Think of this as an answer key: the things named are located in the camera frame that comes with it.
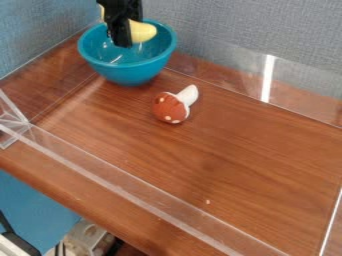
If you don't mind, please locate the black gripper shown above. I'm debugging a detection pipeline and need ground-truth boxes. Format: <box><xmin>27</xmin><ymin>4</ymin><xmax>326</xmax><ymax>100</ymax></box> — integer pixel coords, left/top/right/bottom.
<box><xmin>97</xmin><ymin>0</ymin><xmax>143</xmax><ymax>48</ymax></box>

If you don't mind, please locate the yellow toy banana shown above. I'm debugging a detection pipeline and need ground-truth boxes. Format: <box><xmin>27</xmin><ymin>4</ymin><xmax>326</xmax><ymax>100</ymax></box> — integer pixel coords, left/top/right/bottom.
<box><xmin>101</xmin><ymin>6</ymin><xmax>158</xmax><ymax>45</ymax></box>

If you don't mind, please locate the blue plastic bowl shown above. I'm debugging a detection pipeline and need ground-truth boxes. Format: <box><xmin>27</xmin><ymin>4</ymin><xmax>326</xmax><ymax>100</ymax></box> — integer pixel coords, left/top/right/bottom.
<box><xmin>78</xmin><ymin>19</ymin><xmax>178</xmax><ymax>86</ymax></box>

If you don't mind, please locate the red white toy mushroom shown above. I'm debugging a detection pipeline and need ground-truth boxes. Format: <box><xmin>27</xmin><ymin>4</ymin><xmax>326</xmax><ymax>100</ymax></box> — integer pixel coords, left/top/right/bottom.
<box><xmin>153</xmin><ymin>84</ymin><xmax>199</xmax><ymax>124</ymax></box>

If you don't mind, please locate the grey power strip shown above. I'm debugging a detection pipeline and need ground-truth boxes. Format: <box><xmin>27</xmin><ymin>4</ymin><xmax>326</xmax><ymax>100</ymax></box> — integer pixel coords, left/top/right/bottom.
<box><xmin>54</xmin><ymin>219</ymin><xmax>117</xmax><ymax>256</ymax></box>

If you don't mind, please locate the clear acrylic tray wall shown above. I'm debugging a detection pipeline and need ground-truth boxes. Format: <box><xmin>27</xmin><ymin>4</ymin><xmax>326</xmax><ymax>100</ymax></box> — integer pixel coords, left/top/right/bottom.
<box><xmin>0</xmin><ymin>18</ymin><xmax>342</xmax><ymax>256</ymax></box>

